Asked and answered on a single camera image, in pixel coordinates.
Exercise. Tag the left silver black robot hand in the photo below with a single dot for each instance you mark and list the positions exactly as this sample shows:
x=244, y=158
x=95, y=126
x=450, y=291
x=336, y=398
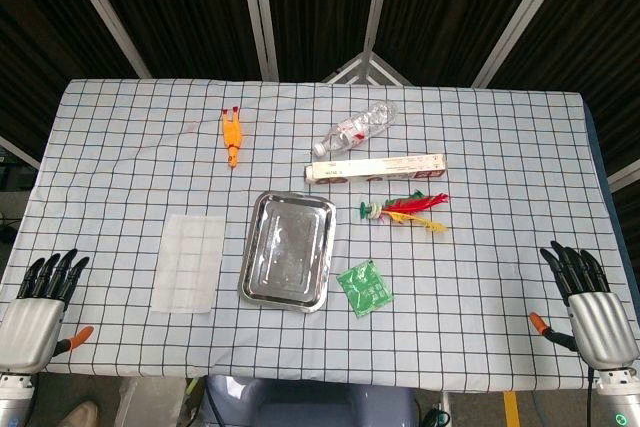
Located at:
x=32, y=327

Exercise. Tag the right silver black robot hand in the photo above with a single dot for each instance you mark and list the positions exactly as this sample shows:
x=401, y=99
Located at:
x=602, y=327

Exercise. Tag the clear plastic sheet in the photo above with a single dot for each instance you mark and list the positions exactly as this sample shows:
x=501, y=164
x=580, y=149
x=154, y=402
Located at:
x=187, y=267

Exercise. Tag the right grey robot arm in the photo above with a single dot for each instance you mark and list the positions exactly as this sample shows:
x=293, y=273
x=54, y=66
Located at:
x=620, y=402

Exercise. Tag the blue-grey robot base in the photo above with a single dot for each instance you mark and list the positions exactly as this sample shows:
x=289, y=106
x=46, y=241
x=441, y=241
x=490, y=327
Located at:
x=310, y=404

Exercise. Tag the silver metal tray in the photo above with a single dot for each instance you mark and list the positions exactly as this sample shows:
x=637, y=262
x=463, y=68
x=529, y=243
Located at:
x=285, y=252

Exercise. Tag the beige shoe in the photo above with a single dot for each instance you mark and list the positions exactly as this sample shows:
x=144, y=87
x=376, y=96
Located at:
x=80, y=417

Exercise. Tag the checkered light blue tablecloth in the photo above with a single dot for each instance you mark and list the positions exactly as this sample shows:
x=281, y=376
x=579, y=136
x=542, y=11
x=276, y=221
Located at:
x=125, y=187

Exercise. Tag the red yellow feather shuttlecock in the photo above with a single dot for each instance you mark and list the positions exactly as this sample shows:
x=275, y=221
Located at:
x=400, y=207

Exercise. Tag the green foil packet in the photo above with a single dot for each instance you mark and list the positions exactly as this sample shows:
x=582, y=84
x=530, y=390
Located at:
x=364, y=289

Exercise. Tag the orange rubber chicken toy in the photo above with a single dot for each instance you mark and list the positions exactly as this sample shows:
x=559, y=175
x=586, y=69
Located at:
x=232, y=137

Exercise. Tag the long cardboard box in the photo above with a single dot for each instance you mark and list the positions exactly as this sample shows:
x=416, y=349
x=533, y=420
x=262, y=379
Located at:
x=375, y=168

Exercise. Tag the clear plastic water bottle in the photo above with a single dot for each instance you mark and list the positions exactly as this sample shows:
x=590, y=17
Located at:
x=355, y=129

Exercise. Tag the white triangular metal frame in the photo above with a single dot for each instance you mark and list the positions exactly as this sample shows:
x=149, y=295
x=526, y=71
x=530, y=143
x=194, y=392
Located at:
x=369, y=58

